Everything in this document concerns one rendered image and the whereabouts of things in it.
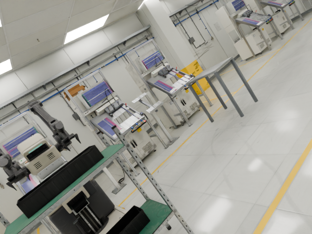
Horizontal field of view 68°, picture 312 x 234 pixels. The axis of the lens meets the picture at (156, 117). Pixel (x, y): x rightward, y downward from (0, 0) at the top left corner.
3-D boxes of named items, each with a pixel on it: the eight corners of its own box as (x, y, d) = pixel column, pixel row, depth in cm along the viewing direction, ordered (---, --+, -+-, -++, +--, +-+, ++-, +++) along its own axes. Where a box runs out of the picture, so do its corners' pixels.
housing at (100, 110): (120, 103, 449) (118, 98, 439) (100, 117, 426) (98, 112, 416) (117, 101, 453) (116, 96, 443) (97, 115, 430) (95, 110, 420)
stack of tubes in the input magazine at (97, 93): (113, 92, 437) (104, 80, 433) (91, 106, 414) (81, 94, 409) (111, 94, 448) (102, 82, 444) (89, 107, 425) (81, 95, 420)
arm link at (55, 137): (40, 106, 217) (30, 112, 212) (36, 98, 205) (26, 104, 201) (69, 139, 207) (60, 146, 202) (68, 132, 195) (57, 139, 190)
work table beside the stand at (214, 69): (243, 116, 336) (214, 70, 324) (211, 122, 398) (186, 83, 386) (258, 100, 356) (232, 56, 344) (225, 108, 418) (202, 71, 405)
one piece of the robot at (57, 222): (76, 249, 246) (26, 189, 233) (115, 211, 272) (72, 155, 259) (83, 261, 217) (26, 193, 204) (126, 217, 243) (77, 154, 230)
